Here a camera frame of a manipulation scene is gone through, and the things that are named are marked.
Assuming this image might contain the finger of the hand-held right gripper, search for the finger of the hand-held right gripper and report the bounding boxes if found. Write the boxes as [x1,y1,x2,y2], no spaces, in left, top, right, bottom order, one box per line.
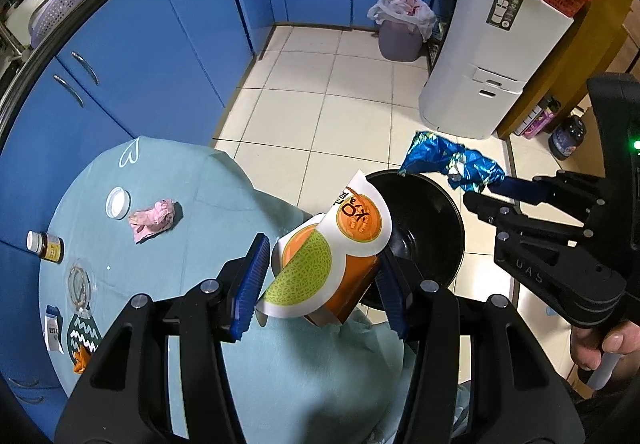
[500,170,609,211]
[462,193,592,238]

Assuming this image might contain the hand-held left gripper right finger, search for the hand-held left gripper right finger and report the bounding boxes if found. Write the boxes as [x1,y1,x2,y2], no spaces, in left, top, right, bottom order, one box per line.
[375,251,586,444]

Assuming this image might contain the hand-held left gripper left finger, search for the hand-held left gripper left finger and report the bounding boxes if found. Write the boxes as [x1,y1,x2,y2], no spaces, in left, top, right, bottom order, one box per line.
[54,233,273,444]

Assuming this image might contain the orange melon print carton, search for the orange melon print carton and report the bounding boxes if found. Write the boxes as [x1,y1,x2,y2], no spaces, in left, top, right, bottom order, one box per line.
[255,169,393,327]

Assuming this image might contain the black round trash bin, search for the black round trash bin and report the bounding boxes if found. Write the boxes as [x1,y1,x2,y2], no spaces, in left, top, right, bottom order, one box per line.
[359,169,466,311]

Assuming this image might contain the blue foil wrapper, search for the blue foil wrapper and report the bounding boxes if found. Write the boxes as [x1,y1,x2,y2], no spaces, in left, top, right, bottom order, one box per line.
[398,130,507,195]

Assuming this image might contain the white round lid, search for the white round lid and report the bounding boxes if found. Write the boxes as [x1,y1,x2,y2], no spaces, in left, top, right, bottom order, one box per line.
[106,187,132,220]

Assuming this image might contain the person's right hand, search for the person's right hand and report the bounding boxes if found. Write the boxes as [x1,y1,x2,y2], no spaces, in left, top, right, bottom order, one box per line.
[570,321,640,372]

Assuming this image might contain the dark jar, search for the dark jar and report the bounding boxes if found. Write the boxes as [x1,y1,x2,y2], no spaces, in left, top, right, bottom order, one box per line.
[548,113,587,161]

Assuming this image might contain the pink bottle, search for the pink bottle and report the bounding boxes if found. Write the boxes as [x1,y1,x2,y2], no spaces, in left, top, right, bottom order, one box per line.
[522,97,561,140]

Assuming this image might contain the crumpled pink tissue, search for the crumpled pink tissue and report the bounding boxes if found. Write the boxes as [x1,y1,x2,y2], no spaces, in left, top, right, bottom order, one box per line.
[127,199,177,243]

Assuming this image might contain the tall white appliance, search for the tall white appliance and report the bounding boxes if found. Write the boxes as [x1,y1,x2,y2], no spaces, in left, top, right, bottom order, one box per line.
[419,0,576,140]

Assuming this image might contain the clear plastic lid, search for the clear plastic lid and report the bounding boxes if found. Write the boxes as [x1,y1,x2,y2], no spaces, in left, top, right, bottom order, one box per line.
[67,258,97,317]

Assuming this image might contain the black metal rack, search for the black metal rack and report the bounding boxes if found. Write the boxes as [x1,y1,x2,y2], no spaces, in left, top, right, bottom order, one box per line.
[425,0,463,75]

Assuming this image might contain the grey bin with white bag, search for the grey bin with white bag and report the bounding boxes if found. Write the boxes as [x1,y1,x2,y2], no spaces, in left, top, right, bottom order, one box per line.
[367,0,437,62]

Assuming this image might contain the small white packet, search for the small white packet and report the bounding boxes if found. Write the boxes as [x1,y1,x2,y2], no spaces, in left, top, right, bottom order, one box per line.
[45,305,66,354]

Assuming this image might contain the brown medicine bottle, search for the brown medicine bottle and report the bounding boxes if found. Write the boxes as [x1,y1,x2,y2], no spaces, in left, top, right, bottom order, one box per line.
[26,230,65,264]

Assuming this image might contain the blue kitchen cabinets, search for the blue kitchen cabinets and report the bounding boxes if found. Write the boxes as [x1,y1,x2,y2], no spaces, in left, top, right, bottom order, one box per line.
[0,0,451,425]

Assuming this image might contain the purple plastic basket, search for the purple plastic basket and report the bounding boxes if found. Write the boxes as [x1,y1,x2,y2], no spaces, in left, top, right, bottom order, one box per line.
[30,0,96,48]

